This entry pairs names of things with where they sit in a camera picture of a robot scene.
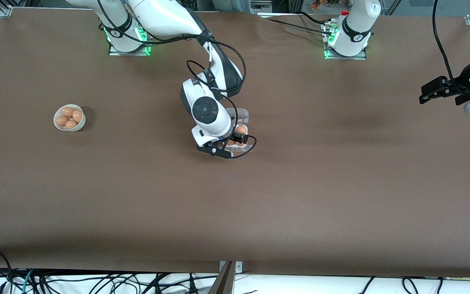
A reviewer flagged clear plastic egg carton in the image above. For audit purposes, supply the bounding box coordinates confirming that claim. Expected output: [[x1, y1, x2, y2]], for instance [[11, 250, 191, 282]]
[[221, 108, 256, 154]]

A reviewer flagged brown table cover sheet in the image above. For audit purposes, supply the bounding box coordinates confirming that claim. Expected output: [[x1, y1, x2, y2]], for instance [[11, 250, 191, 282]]
[[0, 7, 470, 278]]

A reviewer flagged grey metal equipment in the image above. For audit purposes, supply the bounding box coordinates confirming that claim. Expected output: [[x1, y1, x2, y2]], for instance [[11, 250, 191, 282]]
[[250, 0, 288, 18]]

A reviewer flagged white round bowl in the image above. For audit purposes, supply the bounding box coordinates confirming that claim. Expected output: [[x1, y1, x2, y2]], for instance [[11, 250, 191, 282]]
[[53, 104, 86, 132]]

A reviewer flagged orange background object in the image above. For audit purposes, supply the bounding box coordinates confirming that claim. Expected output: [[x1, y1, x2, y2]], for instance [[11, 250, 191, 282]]
[[310, 0, 341, 11]]

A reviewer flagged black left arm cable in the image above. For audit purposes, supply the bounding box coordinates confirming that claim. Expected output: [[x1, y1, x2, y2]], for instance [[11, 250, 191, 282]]
[[432, 0, 464, 92]]

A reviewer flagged small silver bracket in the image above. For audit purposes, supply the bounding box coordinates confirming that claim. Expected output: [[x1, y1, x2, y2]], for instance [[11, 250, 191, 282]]
[[219, 261, 243, 273]]

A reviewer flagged teal cable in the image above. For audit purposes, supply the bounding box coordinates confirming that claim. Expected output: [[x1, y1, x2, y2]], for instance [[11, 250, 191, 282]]
[[20, 269, 35, 294]]

